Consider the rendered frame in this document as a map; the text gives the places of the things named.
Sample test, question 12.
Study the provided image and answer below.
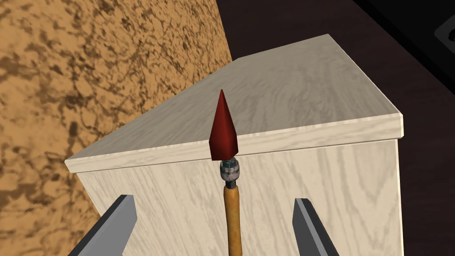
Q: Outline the red-tipped wooden paintbrush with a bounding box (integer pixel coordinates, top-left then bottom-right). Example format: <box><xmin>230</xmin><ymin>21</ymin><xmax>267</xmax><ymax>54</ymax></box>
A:
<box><xmin>208</xmin><ymin>88</ymin><xmax>243</xmax><ymax>256</ymax></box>

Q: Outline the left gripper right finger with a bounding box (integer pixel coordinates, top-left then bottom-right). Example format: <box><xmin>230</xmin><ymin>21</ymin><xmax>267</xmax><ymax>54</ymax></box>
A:
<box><xmin>292</xmin><ymin>198</ymin><xmax>340</xmax><ymax>256</ymax></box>

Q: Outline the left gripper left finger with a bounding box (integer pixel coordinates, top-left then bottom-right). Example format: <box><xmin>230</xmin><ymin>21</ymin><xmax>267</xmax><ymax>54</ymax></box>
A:
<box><xmin>67</xmin><ymin>194</ymin><xmax>138</xmax><ymax>256</ymax></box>

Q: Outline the pale wood cabinet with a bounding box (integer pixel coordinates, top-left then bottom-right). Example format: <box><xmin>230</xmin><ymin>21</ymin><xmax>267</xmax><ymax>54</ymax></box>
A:
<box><xmin>64</xmin><ymin>33</ymin><xmax>404</xmax><ymax>256</ymax></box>

